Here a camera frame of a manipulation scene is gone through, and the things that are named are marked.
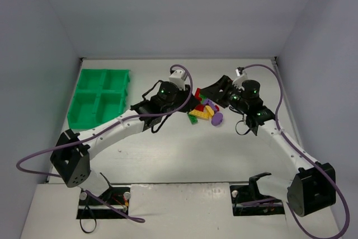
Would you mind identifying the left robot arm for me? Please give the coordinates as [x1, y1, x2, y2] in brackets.
[50, 81, 199, 197]

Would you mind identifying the red lego block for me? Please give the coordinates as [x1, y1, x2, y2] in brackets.
[195, 88, 201, 97]

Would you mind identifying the purple curved lego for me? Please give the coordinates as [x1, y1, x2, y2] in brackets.
[202, 99, 214, 105]

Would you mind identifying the yellow curved lego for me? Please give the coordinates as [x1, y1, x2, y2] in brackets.
[205, 105, 215, 118]

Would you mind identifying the long yellow lego plate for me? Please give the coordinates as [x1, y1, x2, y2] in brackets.
[189, 110, 210, 120]

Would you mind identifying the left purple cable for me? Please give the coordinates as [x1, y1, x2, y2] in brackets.
[16, 64, 195, 223]

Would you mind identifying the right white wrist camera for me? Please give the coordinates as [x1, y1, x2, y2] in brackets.
[232, 67, 248, 89]

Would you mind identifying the green four-compartment bin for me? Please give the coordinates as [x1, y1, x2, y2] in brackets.
[67, 69, 130, 130]

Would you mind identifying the red lego brick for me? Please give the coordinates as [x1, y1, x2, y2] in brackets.
[195, 104, 205, 112]

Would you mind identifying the green curved lego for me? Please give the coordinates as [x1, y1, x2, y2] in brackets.
[195, 94, 206, 102]

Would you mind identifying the purple cable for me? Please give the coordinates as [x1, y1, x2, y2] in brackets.
[16, 64, 195, 223]
[240, 64, 351, 239]

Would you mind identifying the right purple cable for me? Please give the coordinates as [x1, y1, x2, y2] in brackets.
[240, 64, 351, 239]

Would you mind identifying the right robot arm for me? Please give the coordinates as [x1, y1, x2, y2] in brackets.
[200, 75, 336, 217]

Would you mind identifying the large purple rounded lego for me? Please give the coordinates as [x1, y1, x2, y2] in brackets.
[211, 112, 223, 126]

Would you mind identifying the green lego brick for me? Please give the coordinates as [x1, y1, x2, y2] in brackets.
[187, 114, 198, 125]

